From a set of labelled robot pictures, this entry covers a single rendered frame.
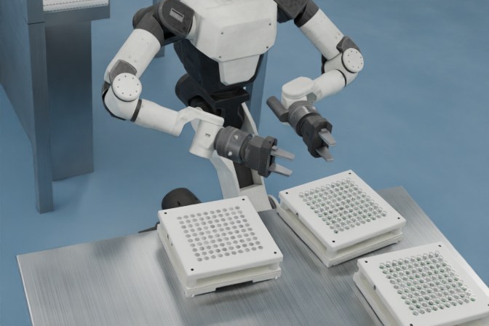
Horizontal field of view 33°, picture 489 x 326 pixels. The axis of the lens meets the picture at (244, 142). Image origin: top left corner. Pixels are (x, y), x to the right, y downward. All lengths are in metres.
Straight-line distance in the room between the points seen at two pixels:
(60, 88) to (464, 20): 3.09
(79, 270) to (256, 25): 0.89
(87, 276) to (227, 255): 0.34
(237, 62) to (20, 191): 1.53
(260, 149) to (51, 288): 0.65
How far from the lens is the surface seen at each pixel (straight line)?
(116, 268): 2.04
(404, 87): 4.72
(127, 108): 2.21
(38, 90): 3.22
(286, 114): 2.39
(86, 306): 1.96
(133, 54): 2.26
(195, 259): 1.97
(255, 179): 2.65
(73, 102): 3.54
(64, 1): 3.18
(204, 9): 2.38
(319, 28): 2.58
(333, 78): 2.54
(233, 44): 2.41
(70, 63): 3.44
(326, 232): 2.09
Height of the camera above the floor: 2.28
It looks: 34 degrees down
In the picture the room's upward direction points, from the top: 6 degrees clockwise
